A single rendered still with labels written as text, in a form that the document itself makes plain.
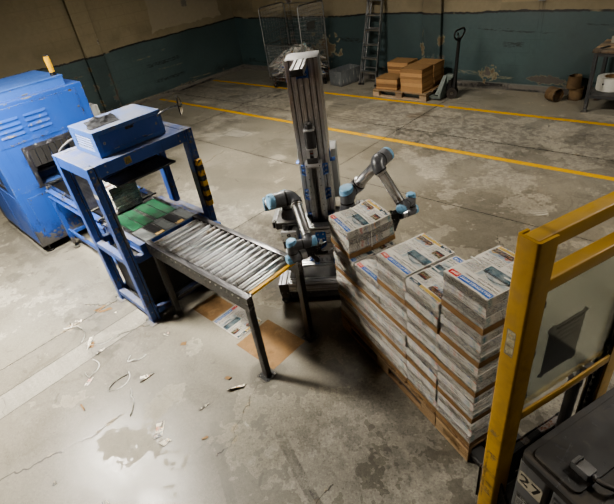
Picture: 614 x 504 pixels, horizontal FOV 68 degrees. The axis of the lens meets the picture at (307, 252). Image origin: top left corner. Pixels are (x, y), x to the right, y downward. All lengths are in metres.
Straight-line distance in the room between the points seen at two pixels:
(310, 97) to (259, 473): 2.64
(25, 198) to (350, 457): 4.62
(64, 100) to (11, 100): 0.52
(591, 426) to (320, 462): 1.56
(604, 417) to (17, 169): 5.71
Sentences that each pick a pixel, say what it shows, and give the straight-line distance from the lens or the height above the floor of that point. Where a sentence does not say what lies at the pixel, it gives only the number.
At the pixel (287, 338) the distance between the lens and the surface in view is 3.88.
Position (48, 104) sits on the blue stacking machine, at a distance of 6.07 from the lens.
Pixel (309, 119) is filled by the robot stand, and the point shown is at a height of 1.58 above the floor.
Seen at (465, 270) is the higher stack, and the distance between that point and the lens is 2.35.
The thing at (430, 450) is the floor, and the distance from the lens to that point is 3.19.
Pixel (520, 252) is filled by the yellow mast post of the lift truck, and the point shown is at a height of 1.79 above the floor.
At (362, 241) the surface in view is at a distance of 3.20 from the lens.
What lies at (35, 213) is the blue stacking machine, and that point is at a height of 0.53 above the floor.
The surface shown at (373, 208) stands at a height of 1.08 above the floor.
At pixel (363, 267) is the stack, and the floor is 0.83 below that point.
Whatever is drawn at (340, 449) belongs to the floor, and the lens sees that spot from 3.20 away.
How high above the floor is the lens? 2.71
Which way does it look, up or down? 34 degrees down
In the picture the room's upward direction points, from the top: 9 degrees counter-clockwise
